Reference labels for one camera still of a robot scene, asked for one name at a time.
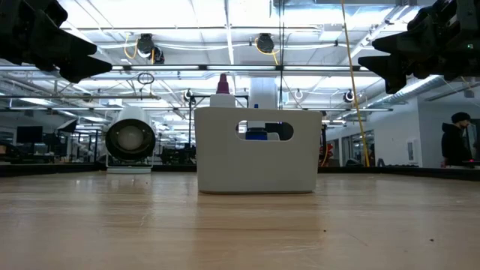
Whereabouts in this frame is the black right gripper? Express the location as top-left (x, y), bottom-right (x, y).
top-left (358, 0), bottom-right (480, 95)

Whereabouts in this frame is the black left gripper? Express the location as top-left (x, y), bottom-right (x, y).
top-left (0, 0), bottom-right (113, 84)

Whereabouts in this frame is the large purple food coloring bottle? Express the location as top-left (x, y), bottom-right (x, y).
top-left (208, 73), bottom-right (236, 109)

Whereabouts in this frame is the large blue food coloring bottle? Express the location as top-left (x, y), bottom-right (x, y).
top-left (245, 103), bottom-right (269, 142)

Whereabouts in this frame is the white plastic handled bin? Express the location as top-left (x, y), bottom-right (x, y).
top-left (193, 106), bottom-right (323, 195)

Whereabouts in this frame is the black studio light hood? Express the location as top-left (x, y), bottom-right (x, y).
top-left (55, 118), bottom-right (78, 133)

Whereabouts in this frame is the black monitor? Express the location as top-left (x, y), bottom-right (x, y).
top-left (16, 126), bottom-right (44, 144)

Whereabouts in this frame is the person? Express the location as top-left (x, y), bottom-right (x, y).
top-left (440, 111), bottom-right (474, 169)

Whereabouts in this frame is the hanging black cable loop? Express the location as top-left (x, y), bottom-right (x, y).
top-left (136, 71), bottom-right (155, 86)

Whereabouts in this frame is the yellow hanging cable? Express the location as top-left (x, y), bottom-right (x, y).
top-left (340, 0), bottom-right (371, 169)

